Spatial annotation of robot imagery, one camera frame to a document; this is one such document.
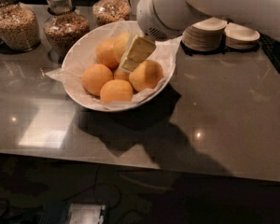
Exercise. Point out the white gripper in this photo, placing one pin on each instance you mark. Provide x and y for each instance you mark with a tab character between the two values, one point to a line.
149	16

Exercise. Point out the white oval bowl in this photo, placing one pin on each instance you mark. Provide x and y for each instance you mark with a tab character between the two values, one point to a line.
84	100

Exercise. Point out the glass jar of grains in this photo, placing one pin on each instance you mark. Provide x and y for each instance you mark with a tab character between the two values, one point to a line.
18	26

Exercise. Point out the glass jar brown cereal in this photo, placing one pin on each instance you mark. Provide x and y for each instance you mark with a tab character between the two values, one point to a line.
64	27

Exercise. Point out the glass jar mixed cereal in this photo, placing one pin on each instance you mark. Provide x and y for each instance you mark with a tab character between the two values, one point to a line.
108	11

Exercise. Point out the short stack paper bowls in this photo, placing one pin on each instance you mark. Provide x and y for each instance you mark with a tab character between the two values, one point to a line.
240	37

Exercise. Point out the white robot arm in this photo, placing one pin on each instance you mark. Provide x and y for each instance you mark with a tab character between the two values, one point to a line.
260	15

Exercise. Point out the white paper bowl liner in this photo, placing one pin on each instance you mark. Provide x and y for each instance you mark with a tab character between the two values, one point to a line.
77	62

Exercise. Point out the small orange centre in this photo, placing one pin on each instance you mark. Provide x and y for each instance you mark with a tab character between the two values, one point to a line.
120	74

